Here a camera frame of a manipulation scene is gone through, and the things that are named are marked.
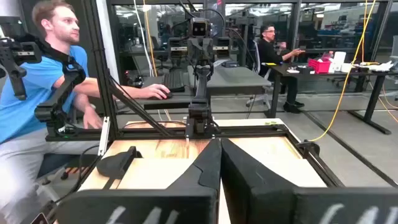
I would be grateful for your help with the white container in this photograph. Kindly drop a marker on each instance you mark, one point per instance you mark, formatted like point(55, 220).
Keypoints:
point(339, 60)

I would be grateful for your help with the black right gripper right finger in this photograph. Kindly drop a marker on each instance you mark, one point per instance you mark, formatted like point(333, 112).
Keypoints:
point(280, 205)

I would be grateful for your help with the black keyboard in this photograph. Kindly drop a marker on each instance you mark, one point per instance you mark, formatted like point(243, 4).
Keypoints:
point(174, 81)

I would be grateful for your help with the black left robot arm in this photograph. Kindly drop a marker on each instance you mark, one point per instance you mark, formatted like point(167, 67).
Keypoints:
point(199, 112)

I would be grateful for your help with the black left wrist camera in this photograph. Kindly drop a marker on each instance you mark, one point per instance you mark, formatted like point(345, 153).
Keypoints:
point(200, 28)

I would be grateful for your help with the white crumpled paper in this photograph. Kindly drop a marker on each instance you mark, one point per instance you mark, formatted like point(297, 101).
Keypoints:
point(382, 66)

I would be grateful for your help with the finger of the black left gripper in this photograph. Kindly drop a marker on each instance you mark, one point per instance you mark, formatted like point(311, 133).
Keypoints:
point(177, 43)
point(223, 46)

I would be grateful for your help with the black leg desk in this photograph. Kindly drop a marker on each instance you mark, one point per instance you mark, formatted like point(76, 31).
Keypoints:
point(275, 93)

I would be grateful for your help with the black rubber slide sandal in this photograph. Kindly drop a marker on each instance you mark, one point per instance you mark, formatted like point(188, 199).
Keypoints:
point(109, 166)

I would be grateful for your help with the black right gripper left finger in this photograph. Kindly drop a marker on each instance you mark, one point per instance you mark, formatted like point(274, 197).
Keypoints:
point(186, 205)

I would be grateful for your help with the grey desk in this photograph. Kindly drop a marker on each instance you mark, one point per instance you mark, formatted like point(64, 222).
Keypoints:
point(236, 81)

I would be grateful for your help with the person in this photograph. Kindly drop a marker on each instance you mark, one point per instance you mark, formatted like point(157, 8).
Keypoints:
point(270, 53)
point(31, 93)

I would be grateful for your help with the red plastic bin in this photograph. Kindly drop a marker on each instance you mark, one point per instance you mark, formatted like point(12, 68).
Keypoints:
point(319, 67)

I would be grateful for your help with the small black desk box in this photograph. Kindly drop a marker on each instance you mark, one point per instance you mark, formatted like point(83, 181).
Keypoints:
point(229, 64)

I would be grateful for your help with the black aluminium rig frame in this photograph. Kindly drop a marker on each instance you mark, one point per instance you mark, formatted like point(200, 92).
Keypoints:
point(248, 132)

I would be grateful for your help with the wooden shelf black metal frame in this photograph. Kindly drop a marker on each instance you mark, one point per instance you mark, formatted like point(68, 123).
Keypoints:
point(155, 174)

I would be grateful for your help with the black computer mouse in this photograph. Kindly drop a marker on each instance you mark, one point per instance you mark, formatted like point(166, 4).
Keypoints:
point(168, 95)

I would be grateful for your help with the grey office chair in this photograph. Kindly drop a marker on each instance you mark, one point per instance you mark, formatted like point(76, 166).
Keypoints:
point(257, 56)

